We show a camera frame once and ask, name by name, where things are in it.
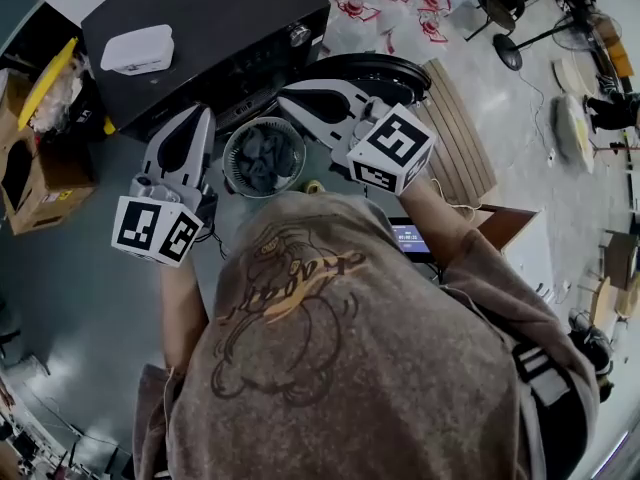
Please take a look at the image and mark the white cable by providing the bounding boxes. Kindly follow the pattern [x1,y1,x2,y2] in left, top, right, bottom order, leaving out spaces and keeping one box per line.
[429,177,484,219]

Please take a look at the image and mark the round black washing machine door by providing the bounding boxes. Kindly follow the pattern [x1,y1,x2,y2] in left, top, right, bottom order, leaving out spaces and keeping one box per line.
[299,52,433,114]

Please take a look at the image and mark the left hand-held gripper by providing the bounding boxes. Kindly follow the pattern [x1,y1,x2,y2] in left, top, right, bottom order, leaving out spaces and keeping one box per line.
[110,103,220,269]

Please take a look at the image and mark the black white striped strap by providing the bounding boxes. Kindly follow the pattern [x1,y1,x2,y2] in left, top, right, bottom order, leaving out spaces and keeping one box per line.
[512,342,574,407]

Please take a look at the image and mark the white top wooden table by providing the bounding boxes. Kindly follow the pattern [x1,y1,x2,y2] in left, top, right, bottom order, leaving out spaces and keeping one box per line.
[467,203,556,299]

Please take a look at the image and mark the black bin with yellow lid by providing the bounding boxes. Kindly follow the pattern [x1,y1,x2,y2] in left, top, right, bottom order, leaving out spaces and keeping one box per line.
[17,36,120,142]

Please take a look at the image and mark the brown cardboard box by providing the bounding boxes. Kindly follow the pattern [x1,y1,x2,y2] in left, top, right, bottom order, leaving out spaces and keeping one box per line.
[0,72,99,237]

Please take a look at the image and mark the person's brown printed t-shirt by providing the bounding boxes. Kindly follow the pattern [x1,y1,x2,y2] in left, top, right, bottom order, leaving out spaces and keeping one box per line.
[132,190,601,480]

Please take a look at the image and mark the round beige cushion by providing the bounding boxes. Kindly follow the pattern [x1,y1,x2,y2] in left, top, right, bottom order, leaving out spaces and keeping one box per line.
[552,50,599,94]

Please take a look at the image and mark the black washing machine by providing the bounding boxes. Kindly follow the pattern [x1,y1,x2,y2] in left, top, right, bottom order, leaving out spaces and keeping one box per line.
[80,0,332,142]

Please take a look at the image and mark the black standing fan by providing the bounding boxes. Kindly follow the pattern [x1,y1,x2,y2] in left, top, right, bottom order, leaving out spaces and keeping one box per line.
[492,10,624,72]

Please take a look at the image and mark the small lit screen device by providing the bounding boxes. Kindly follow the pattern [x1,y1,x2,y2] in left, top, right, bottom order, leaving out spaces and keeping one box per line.
[388,216,434,254]

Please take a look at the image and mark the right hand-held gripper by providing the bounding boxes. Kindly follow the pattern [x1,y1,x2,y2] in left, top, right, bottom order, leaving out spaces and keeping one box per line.
[276,78,438,198]

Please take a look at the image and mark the person's left forearm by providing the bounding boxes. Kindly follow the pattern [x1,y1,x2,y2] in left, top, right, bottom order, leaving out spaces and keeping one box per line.
[159,255,211,369]

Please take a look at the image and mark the pale green laundry basket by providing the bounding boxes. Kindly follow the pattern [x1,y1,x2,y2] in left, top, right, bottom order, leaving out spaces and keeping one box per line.
[222,116,308,200]

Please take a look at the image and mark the white plastic box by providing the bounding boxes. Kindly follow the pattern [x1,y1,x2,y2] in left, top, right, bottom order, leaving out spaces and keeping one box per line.
[99,24,176,77]

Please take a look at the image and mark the grey clothing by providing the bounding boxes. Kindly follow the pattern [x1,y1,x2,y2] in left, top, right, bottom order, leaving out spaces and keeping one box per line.
[234,125,300,193]

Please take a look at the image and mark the black chair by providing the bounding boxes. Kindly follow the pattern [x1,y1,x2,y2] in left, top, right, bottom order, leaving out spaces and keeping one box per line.
[464,0,526,42]

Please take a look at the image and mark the person's right forearm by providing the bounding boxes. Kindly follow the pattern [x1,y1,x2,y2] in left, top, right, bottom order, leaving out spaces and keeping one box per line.
[399,172,476,264]

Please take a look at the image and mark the oblong beige cushion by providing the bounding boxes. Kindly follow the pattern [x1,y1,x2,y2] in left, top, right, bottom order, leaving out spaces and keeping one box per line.
[549,93,596,174]

